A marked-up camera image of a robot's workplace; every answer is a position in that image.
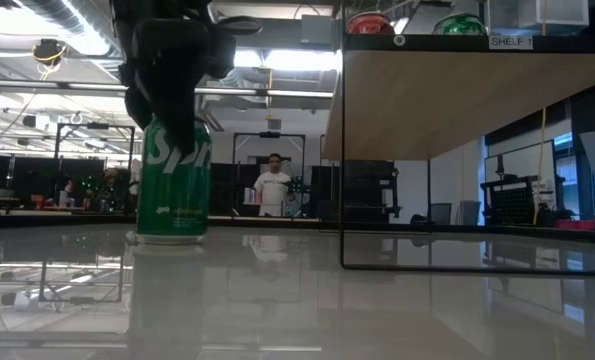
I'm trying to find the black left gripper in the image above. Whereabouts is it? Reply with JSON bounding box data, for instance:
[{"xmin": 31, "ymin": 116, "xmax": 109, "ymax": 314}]
[{"xmin": 119, "ymin": 17, "xmax": 238, "ymax": 157}]

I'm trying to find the green Sprite can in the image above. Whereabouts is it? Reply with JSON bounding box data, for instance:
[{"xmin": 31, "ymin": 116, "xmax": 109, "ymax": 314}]
[
  {"xmin": 432, "ymin": 12, "xmax": 488, "ymax": 36},
  {"xmin": 135, "ymin": 113, "xmax": 213, "ymax": 246}
]

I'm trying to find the red can black script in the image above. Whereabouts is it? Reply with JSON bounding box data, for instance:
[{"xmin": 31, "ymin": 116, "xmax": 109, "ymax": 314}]
[{"xmin": 345, "ymin": 10, "xmax": 396, "ymax": 35}]

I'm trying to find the white shelf label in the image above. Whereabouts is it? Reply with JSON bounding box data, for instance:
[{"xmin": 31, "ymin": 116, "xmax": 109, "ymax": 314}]
[{"xmin": 487, "ymin": 34, "xmax": 534, "ymax": 51}]

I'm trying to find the black partition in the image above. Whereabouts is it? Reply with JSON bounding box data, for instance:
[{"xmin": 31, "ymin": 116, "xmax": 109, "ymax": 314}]
[{"xmin": 209, "ymin": 162, "xmax": 258, "ymax": 219}]

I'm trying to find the long ceiling light bar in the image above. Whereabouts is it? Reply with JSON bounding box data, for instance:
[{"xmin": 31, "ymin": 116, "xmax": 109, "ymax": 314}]
[{"xmin": 0, "ymin": 78, "xmax": 334, "ymax": 100}]

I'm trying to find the person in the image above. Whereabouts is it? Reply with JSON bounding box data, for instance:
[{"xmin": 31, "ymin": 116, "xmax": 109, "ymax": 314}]
[{"xmin": 253, "ymin": 152, "xmax": 294, "ymax": 218}]

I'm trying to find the black equipment cabinet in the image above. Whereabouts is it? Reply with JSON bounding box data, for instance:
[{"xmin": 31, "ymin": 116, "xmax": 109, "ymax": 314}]
[{"xmin": 309, "ymin": 159, "xmax": 402, "ymax": 225}]

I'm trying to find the white glossy table board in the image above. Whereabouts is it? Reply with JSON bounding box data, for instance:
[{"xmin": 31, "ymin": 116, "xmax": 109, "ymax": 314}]
[{"xmin": 0, "ymin": 224, "xmax": 595, "ymax": 360}]

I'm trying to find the grey bin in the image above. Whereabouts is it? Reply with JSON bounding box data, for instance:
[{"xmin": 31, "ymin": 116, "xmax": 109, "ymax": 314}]
[
  {"xmin": 430, "ymin": 202, "xmax": 453, "ymax": 226},
  {"xmin": 459, "ymin": 199, "xmax": 482, "ymax": 226}
]

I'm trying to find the black pegboard cart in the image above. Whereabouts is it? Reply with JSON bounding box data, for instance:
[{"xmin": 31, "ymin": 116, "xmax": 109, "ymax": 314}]
[{"xmin": 479, "ymin": 154, "xmax": 568, "ymax": 227}]

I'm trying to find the red box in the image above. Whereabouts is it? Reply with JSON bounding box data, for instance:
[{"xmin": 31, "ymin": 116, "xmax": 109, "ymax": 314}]
[{"xmin": 554, "ymin": 218, "xmax": 595, "ymax": 231}]

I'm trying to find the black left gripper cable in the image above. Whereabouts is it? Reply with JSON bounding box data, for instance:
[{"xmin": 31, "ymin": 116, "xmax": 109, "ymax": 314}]
[{"xmin": 209, "ymin": 14, "xmax": 264, "ymax": 37}]

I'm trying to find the black ceiling cable reel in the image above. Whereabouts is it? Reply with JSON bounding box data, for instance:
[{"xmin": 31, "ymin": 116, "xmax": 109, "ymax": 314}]
[{"xmin": 31, "ymin": 38, "xmax": 67, "ymax": 66}]

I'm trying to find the black aluminium table frame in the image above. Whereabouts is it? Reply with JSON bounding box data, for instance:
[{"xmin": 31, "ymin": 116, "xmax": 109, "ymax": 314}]
[{"xmin": 0, "ymin": 212, "xmax": 595, "ymax": 246}]

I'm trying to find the wooden shelf black metal frame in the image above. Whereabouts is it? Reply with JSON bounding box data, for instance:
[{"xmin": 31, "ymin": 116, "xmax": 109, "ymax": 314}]
[{"xmin": 319, "ymin": 32, "xmax": 595, "ymax": 275}]

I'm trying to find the black window frame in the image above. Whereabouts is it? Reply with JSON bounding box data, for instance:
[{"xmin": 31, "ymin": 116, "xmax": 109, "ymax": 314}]
[{"xmin": 551, "ymin": 94, "xmax": 595, "ymax": 219}]

